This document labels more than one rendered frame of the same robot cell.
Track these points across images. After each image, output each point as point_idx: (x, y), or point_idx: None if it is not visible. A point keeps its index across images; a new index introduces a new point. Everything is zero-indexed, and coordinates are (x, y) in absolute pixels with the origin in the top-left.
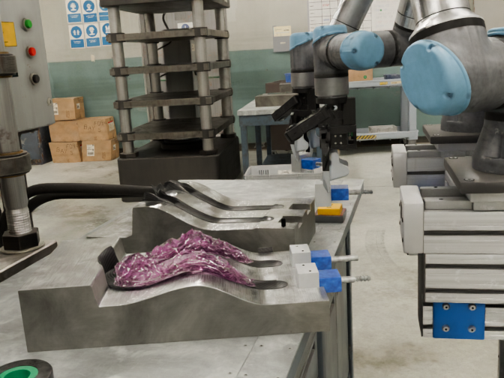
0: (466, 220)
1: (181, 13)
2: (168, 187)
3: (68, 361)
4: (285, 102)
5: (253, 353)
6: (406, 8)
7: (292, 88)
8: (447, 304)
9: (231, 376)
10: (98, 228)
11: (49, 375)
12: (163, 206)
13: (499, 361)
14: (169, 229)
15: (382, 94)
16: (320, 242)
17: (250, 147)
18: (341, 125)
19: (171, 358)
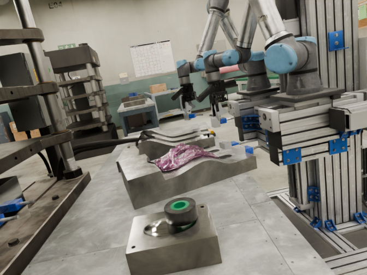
0: (294, 114)
1: (74, 72)
2: (145, 133)
3: (159, 207)
4: (137, 103)
5: (237, 183)
6: (243, 39)
7: (135, 99)
8: (288, 150)
9: (238, 191)
10: (106, 161)
11: (194, 200)
12: (152, 139)
13: (288, 175)
14: (157, 149)
15: (170, 96)
16: (215, 143)
17: (117, 128)
18: (220, 91)
19: (205, 193)
